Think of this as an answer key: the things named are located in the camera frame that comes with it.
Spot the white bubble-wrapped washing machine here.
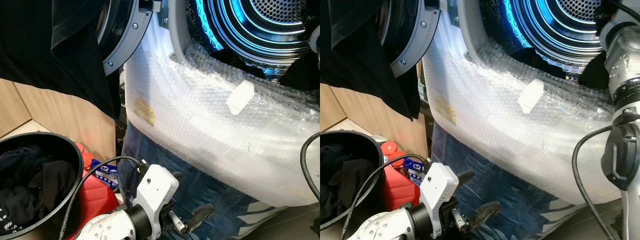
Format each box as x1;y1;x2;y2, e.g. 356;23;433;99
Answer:
422;0;626;206
122;0;321;208

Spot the dark clothes pile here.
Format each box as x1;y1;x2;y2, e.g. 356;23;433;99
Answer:
320;144;376;221
0;145;76;228

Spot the steel washer drum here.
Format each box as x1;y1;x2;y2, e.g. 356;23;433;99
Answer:
482;0;608;83
187;0;321;83

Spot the grey round washer door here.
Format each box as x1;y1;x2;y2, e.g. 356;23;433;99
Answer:
380;0;442;78
95;0;153;76

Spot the black laundry bucket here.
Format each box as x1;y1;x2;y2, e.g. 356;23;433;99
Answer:
320;130;386;231
0;131;85;236

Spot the yellow washer sticker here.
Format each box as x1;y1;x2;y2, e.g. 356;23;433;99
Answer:
132;97;156;127
435;97;458;125

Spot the blue white package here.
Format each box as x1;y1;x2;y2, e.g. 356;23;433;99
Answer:
91;159;120;192
402;157;426;187

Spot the blue patterned plastic sheet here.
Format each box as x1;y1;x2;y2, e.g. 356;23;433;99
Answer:
120;122;288;240
430;122;588;240

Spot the light wooden cabinet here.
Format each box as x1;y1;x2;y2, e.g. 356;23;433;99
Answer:
0;77;118;161
320;82;430;158

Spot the black hanging garment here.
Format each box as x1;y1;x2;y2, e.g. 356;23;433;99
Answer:
320;0;421;121
0;0;121;121

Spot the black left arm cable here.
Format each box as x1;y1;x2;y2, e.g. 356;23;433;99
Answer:
59;156;148;240
341;155;431;240

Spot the dark garment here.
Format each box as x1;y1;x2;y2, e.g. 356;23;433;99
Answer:
580;50;615;91
277;49;321;92

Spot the white tape piece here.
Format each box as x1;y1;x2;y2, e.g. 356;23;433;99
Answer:
226;81;256;115
517;79;546;114

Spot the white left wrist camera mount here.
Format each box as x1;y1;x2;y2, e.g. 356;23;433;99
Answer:
132;164;180;240
419;162;459;240

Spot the red detergent jug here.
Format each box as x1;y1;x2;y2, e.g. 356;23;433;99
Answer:
75;142;122;238
380;141;422;212

